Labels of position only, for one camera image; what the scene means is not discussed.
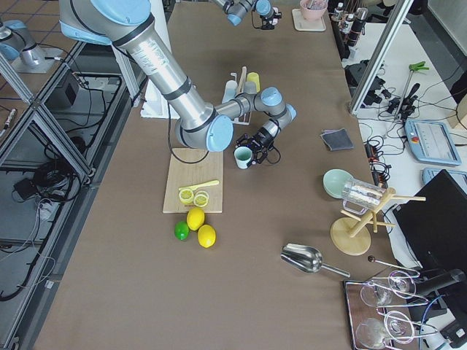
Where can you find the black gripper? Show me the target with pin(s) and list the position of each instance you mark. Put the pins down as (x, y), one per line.
(268, 15)
(259, 140)

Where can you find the mint green cup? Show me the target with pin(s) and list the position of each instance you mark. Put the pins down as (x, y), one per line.
(243, 157)

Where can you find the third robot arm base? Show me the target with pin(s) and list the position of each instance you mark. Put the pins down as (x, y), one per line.
(19, 47)

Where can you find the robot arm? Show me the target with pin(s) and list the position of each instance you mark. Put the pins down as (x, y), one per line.
(130, 26)
(236, 12)

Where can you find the grey cup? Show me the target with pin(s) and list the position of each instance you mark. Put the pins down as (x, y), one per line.
(249, 87)

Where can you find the yellow cup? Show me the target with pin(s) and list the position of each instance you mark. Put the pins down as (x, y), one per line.
(253, 79)

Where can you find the light blue cup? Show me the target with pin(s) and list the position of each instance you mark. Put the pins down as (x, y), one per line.
(230, 91)

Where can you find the beige tray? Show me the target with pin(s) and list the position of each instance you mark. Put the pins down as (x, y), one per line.
(302, 24)

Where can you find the pink bowl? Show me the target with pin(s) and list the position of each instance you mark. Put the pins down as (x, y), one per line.
(313, 10)

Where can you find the yellow plastic knife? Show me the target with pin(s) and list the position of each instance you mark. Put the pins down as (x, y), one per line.
(197, 186)

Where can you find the bamboo cutting board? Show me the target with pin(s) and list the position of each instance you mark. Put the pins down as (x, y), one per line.
(182, 175)

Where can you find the grey folded cloth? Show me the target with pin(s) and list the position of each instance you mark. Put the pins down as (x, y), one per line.
(336, 139)

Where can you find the green bowl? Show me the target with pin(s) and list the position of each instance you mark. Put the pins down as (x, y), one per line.
(334, 181)

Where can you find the lemon slice upper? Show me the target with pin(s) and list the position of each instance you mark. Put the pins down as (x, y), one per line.
(186, 196)

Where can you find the yellow lemon upper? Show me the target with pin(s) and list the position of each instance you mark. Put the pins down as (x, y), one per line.
(195, 218)

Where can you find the yellow lemon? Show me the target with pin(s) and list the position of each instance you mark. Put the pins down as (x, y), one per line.
(195, 218)
(206, 236)

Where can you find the yellow lemon lower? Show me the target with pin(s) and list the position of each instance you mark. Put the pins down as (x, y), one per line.
(206, 236)

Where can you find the green lime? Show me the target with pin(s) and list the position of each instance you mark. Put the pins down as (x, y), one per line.
(181, 230)

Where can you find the metal scoop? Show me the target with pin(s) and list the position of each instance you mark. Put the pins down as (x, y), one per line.
(308, 259)

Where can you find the black power strip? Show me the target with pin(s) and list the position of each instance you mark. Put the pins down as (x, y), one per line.
(380, 171)

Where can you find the wooden mug tree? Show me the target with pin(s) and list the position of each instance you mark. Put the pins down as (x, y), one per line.
(350, 234)

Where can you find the green clamp tool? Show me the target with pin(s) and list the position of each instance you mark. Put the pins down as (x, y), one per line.
(412, 69)

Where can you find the blue teach pendant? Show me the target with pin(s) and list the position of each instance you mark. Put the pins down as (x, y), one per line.
(430, 142)

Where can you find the black monitor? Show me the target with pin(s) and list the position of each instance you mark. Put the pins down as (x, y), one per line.
(435, 228)

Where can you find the wine glass rack tray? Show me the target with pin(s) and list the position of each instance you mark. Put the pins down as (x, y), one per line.
(378, 312)

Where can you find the white wire cup holder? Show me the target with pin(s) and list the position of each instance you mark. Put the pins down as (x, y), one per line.
(241, 79)

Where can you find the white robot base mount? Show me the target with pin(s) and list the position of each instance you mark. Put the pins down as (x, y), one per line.
(154, 105)

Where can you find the aluminium frame post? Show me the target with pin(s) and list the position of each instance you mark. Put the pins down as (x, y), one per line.
(388, 35)

